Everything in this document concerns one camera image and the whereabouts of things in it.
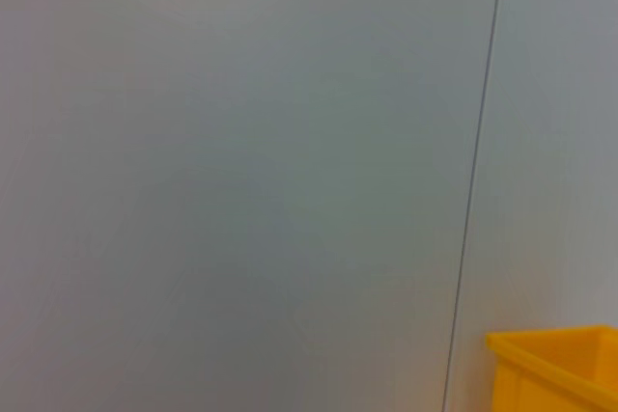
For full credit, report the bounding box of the yellow plastic bin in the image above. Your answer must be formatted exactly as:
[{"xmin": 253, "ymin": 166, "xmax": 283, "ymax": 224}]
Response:
[{"xmin": 485, "ymin": 324, "xmax": 618, "ymax": 412}]

